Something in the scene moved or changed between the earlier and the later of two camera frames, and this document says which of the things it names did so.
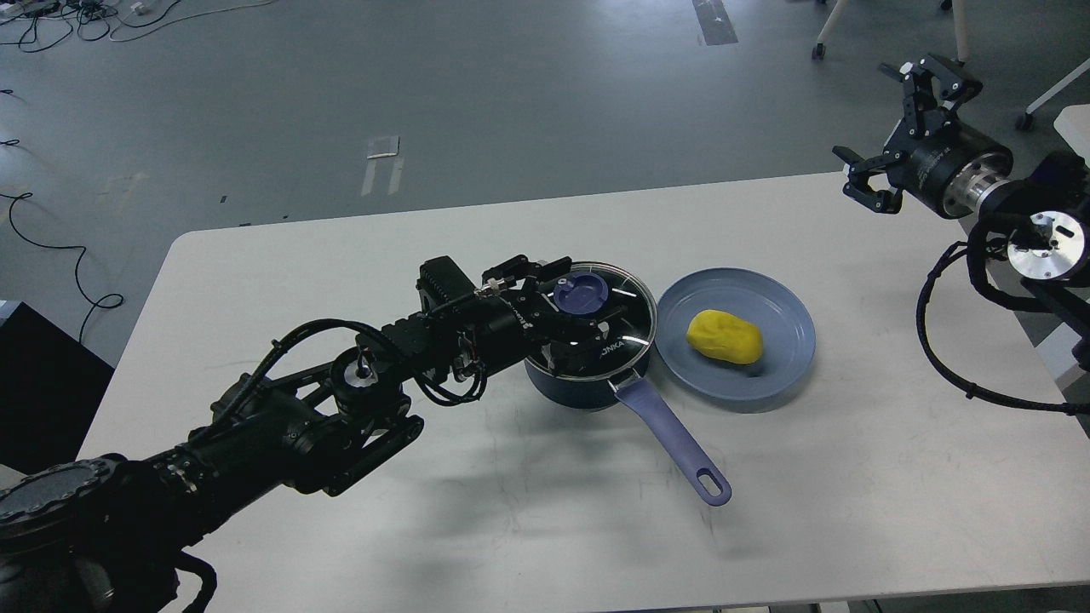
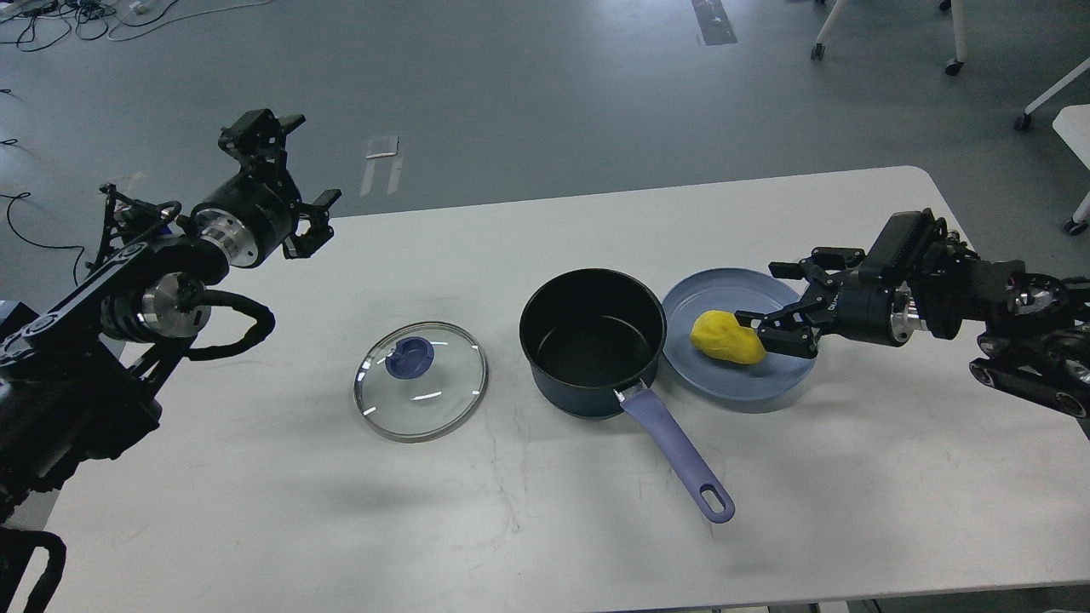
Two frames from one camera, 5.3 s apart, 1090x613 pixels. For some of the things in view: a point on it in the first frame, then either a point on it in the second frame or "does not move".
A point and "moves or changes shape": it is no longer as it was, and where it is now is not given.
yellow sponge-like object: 725,336 does not move
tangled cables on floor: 50,21 does not move
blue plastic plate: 787,328 does not move
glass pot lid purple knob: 580,292 moves or changes shape
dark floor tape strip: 714,23 does not move
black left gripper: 515,323 to 250,218
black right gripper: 934,157 to 870,307
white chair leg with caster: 818,51 does not move
